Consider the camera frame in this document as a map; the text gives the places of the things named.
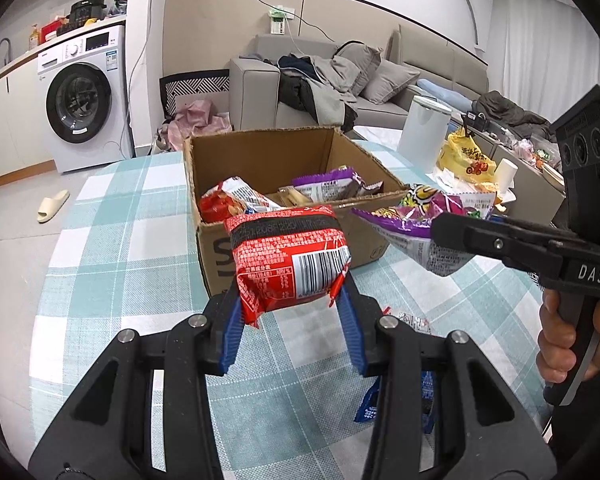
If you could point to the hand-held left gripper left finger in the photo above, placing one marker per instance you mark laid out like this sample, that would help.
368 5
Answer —
230 340

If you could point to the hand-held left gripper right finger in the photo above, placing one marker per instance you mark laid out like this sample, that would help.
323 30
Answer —
352 335

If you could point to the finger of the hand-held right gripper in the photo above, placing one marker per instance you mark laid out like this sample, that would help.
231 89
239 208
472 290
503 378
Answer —
480 240
535 230

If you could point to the purple snack packet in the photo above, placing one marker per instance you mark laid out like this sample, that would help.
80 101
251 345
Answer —
410 240
325 185

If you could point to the red black noodle packet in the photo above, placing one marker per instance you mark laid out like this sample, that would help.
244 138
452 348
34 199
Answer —
280 260

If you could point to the white red noodle packet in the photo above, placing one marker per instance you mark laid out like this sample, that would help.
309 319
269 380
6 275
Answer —
245 197

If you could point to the brown cardboard box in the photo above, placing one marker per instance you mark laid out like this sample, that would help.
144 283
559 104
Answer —
260 160

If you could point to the person's right hand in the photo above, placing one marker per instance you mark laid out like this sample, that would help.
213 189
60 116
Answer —
552 340

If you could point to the beige low cabinet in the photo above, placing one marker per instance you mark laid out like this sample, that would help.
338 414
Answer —
535 190

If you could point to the small red white candy wrapper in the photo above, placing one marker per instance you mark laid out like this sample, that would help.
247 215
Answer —
410 320

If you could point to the white paper cup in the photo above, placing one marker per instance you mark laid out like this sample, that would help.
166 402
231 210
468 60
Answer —
506 175

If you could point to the blue snack packet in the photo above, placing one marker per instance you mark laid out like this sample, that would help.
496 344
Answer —
367 407

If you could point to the yellow plastic bag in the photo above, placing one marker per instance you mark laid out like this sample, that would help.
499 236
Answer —
467 160

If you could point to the dark jacket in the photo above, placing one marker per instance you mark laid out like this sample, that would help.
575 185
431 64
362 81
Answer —
510 110

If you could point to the white cylindrical bin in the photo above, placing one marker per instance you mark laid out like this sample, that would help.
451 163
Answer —
422 132

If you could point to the checked teal white tablecloth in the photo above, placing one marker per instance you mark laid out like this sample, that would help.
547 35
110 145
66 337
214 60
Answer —
130 270

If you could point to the dark brown snack packet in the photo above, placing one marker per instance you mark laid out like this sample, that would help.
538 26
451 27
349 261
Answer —
365 187

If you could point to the grey cushion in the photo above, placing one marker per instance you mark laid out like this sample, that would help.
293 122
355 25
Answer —
390 82
360 65

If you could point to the beige slipper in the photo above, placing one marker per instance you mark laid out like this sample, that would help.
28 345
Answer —
52 206

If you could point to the pink cloth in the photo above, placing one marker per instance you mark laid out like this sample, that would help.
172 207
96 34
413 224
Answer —
195 120

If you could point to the pile of dark clothes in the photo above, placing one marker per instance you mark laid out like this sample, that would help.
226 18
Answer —
315 90

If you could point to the grey sofa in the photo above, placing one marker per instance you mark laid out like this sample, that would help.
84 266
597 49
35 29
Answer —
252 95

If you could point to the black white patterned chair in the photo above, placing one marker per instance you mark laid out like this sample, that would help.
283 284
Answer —
195 87

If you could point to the white washing machine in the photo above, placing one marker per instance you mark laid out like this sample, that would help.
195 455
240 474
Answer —
85 100

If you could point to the white counter cabinet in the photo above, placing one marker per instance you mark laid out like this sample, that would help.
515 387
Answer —
10 120

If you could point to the red box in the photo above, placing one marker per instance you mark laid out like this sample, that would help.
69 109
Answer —
55 29

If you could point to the yellow soap bottle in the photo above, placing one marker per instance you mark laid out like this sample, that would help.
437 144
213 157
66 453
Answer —
34 39

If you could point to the black rice cooker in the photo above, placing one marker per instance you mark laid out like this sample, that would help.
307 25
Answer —
87 10

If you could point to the chrome faucet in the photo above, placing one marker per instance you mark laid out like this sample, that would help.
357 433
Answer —
5 47

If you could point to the green white wall device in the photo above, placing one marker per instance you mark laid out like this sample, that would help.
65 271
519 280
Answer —
281 20

